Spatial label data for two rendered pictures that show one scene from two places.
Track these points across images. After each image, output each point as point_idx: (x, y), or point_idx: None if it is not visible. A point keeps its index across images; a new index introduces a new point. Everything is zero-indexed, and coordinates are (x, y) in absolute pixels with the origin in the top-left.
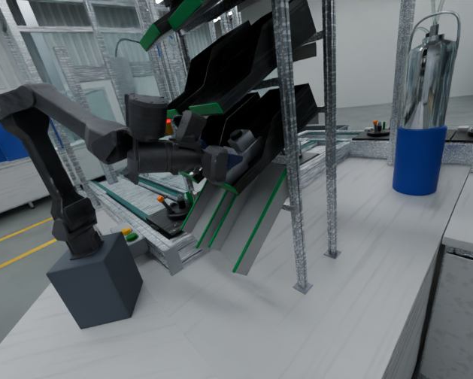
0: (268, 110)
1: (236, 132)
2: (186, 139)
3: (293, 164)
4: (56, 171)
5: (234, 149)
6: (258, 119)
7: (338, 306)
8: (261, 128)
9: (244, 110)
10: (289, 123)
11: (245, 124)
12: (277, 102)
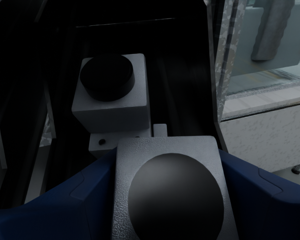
0: (77, 16)
1: (116, 67)
2: None
3: (222, 108)
4: None
5: (110, 128)
6: (71, 36)
7: None
8: (80, 56)
9: (23, 3)
10: (239, 25)
11: (56, 46)
12: (84, 0)
